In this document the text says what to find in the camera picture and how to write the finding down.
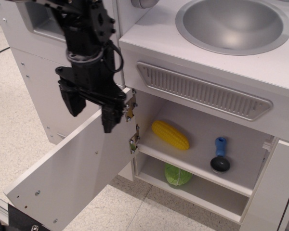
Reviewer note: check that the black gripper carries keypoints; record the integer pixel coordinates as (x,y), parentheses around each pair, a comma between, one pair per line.
(93,81)

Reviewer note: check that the white cabinet door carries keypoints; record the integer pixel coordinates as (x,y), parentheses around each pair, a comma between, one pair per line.
(62,183)

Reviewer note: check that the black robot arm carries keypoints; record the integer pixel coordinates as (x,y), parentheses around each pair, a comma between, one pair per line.
(87,29)

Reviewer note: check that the white toy kitchen cabinet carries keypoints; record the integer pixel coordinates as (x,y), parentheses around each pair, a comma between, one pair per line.
(206,116)

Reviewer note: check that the upper metal door hinge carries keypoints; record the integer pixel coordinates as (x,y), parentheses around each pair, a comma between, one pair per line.
(130,105)

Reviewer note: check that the metal door hinge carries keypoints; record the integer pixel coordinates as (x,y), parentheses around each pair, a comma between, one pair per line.
(134,141)
(130,105)

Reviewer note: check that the lower metal door hinge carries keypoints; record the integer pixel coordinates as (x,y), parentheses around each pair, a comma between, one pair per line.
(134,141)

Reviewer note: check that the yellow toy corn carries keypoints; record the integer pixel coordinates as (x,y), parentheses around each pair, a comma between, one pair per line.
(170,135)

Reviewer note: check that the green toy cabbage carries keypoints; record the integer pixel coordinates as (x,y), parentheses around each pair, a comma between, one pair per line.
(176,176)

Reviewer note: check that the silver knob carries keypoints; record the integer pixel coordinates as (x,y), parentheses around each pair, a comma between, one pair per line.
(144,4)

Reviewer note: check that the grey vent grille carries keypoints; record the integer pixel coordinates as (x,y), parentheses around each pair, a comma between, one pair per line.
(224,99)

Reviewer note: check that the silver round sink basin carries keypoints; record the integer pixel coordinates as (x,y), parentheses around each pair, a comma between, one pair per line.
(233,27)

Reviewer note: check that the grey recessed window frame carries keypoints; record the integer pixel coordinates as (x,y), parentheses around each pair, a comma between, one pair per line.
(41,21)

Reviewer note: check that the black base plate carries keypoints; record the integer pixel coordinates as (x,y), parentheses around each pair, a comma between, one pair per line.
(22,222)

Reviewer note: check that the blue handled black scoop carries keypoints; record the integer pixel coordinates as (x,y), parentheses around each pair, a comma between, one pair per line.
(219,163)

